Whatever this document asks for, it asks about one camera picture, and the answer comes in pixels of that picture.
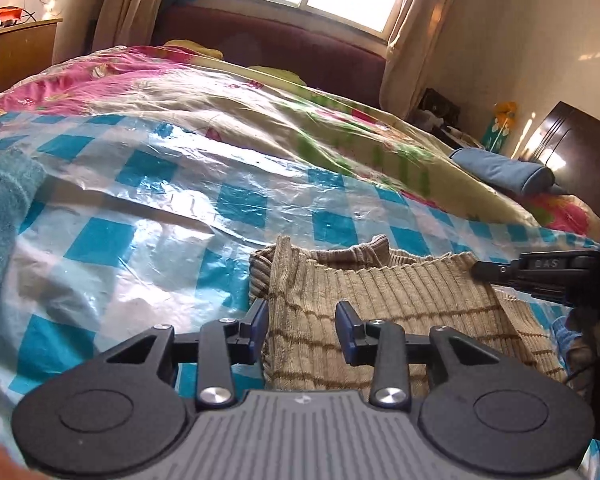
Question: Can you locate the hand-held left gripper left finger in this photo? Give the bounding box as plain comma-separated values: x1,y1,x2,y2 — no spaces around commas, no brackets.
97,299,271,409

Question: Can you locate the blue knitted sweater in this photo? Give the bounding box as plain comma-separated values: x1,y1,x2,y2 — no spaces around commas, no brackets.
550,316,587,358

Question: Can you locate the blue rolled cloth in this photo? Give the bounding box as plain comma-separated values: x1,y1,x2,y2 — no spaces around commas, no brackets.
450,149,556,196

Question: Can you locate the teal towel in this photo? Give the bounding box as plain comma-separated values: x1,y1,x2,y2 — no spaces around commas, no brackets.
0,152,46,361

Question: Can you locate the beige curtain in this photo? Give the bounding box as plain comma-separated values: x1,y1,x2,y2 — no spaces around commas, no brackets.
380,0,473,121
92,0,181,53

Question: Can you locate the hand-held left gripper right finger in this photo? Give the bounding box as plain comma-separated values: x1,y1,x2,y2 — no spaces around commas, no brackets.
334,299,503,409

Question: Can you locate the dark nightstand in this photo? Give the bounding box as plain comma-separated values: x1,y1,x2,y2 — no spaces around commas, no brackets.
419,87,462,128

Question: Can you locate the maroon headboard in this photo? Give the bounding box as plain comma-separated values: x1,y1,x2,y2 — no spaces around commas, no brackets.
152,0,387,111

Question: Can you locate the floral quilt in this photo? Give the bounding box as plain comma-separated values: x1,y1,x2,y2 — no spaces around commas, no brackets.
0,45,600,236

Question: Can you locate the blue checkered plastic sheet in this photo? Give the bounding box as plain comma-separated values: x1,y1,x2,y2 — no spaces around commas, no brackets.
0,110,600,480

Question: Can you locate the wooden desk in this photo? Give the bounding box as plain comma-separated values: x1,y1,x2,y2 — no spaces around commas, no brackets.
0,17,63,101

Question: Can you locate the yellow-green pillow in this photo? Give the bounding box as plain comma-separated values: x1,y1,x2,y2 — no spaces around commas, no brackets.
162,39,301,85

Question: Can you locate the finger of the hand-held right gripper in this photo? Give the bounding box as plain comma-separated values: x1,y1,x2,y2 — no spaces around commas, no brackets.
472,251,600,292

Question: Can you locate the beige striped ribbed sweater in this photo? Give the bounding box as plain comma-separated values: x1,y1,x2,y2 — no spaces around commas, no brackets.
249,234,568,392

